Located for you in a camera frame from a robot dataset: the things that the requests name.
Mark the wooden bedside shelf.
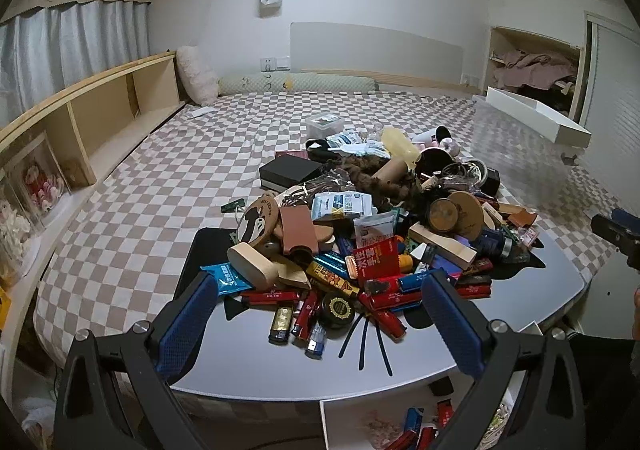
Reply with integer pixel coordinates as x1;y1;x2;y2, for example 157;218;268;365
0;51;187;241

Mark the grey curtain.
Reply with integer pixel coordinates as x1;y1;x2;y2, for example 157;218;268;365
0;0;151;118

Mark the grey headboard panel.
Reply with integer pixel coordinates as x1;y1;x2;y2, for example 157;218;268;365
290;21;463;86

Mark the dark wooden disc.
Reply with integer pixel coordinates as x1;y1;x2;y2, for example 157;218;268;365
429;197;460;232

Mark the pile of pink clothes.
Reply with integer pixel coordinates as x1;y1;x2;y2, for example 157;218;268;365
492;50;578;103

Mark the white storage box lid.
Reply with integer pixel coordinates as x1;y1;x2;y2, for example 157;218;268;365
486;86;592;149

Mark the white drawer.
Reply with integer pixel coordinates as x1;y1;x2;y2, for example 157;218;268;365
319;370;543;450

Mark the face mask packet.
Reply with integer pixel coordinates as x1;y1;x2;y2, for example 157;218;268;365
311;191;374;222

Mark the red card box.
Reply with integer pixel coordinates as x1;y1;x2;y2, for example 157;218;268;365
516;226;542;249

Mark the tan leather piece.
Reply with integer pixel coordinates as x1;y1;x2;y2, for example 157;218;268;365
496;202;537;232

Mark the white printed sachet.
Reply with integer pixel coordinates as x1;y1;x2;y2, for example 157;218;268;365
354;211;397;247

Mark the red printed packet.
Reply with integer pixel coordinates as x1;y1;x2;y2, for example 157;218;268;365
349;236;405;281

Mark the small black box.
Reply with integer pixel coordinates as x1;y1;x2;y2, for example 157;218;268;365
481;168;502;197

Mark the black round tin gold label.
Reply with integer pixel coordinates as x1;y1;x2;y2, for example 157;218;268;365
319;290;357;329

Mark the display box with red plush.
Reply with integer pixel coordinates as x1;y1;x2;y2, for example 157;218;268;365
5;130;72;228

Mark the round wooden penguin plaque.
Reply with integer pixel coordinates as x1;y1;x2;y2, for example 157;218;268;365
234;196;282;245

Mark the long wooden block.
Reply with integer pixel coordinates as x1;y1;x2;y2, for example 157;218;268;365
407;222;478;267

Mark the white tube cup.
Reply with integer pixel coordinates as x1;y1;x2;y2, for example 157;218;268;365
411;126;452;146

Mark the white fluffy pillow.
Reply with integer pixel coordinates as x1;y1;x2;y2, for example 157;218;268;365
176;46;221;106

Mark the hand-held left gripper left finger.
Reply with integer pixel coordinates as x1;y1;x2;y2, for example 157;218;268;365
52;271;219;450

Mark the cardboard tube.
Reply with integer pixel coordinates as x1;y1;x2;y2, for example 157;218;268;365
372;157;417;187

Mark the blue wet wipe packet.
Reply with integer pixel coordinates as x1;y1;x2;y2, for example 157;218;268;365
200;262;254;299

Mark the blue transparent lighter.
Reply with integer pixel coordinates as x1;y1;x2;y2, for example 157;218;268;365
305;321;329;359

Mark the gold black snack bar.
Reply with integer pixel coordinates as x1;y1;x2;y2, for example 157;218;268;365
305;261;362;299

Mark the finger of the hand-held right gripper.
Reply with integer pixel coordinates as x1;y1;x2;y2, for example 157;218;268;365
590;207;640;272

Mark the light wooden disc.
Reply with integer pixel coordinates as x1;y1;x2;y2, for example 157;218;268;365
447;191;485;237

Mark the open wardrobe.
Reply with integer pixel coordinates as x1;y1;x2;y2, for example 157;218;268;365
482;26;587;126

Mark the white table with cat print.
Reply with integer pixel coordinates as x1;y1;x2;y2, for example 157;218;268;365
167;225;588;403

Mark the green long bolster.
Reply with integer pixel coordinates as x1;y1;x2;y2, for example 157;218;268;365
218;72;381;93

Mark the blue tube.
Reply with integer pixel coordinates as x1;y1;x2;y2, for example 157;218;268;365
310;251;352;277

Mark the black cup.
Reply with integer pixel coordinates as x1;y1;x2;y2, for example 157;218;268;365
419;149;457;177

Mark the display box with white plush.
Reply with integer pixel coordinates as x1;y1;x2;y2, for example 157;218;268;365
0;197;45;281

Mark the light rounded wooden block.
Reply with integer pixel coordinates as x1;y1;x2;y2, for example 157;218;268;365
226;242;282;292

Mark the brown leather pouch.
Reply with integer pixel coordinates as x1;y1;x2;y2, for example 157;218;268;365
278;206;320;257

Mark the small clear plastic box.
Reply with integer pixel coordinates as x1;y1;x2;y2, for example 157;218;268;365
305;113;344;132

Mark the red slim packet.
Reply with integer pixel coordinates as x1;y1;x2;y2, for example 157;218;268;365
241;290;301;307

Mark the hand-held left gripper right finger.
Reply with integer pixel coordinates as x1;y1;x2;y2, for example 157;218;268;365
421;269;586;450

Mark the black gift box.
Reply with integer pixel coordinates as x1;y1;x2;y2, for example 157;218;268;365
259;156;325;192

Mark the yellow translucent bottle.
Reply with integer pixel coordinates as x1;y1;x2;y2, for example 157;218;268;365
381;127;422;169

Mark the red tube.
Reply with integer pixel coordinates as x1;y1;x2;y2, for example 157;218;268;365
372;309;408;340
369;291;425;312

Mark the dark blue can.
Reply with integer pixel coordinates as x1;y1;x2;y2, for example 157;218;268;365
472;228;515;258

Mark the white sliding door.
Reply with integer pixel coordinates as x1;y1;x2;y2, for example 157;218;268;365
580;12;640;211

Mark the brown fur piece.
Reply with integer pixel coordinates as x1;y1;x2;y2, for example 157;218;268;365
337;154;423;208

